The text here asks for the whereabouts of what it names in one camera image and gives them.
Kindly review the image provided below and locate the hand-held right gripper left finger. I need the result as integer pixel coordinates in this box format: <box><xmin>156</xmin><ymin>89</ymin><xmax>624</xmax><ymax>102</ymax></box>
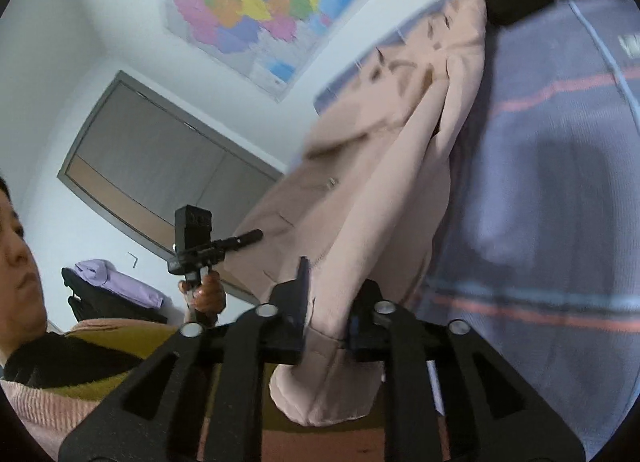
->
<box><xmin>57</xmin><ymin>257</ymin><xmax>313</xmax><ymax>462</ymax></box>

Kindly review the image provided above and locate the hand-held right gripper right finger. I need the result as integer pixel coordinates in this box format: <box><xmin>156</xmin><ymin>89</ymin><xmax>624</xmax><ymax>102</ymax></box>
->
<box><xmin>347</xmin><ymin>279</ymin><xmax>586</xmax><ymax>462</ymax></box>

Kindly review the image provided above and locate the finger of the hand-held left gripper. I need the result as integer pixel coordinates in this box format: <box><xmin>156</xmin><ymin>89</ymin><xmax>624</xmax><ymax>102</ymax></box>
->
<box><xmin>212</xmin><ymin>229</ymin><xmax>264</xmax><ymax>257</ymax></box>

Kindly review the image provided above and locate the pink coat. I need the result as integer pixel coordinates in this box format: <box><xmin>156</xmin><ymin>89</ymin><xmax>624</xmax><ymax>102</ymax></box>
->
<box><xmin>220</xmin><ymin>0</ymin><xmax>488</xmax><ymax>428</ymax></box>

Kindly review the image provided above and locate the person's left hand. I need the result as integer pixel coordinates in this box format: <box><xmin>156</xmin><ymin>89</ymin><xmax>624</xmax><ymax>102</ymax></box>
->
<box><xmin>179</xmin><ymin>269</ymin><xmax>227</xmax><ymax>327</ymax></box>

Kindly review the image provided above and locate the purple cloth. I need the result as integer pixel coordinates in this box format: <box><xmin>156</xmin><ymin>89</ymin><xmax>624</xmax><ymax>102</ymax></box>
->
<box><xmin>75</xmin><ymin>259</ymin><xmax>171</xmax><ymax>310</ymax></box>

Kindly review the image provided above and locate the grey wardrobe door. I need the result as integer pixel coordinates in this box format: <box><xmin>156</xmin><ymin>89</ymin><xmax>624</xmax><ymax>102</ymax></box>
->
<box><xmin>57</xmin><ymin>69</ymin><xmax>286</xmax><ymax>303</ymax></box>

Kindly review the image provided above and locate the black chair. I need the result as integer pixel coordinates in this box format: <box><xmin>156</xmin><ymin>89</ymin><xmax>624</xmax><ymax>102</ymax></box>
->
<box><xmin>61</xmin><ymin>267</ymin><xmax>168</xmax><ymax>325</ymax></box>

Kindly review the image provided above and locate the person's head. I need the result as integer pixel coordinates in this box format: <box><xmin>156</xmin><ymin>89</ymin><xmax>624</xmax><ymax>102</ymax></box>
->
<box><xmin>0</xmin><ymin>177</ymin><xmax>48</xmax><ymax>363</ymax></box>

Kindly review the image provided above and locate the purple plaid bed sheet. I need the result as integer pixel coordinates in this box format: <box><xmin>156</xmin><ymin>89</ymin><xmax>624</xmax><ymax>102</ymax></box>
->
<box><xmin>312</xmin><ymin>0</ymin><xmax>640</xmax><ymax>443</ymax></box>

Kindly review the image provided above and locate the white paper tag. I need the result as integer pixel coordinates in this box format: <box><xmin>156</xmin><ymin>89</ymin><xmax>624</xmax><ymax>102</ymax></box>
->
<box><xmin>616</xmin><ymin>32</ymin><xmax>640</xmax><ymax>60</ymax></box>

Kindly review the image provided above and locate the colourful wall map poster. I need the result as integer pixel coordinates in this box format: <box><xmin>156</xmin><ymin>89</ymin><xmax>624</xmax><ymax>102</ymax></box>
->
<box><xmin>157</xmin><ymin>0</ymin><xmax>426</xmax><ymax>102</ymax></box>

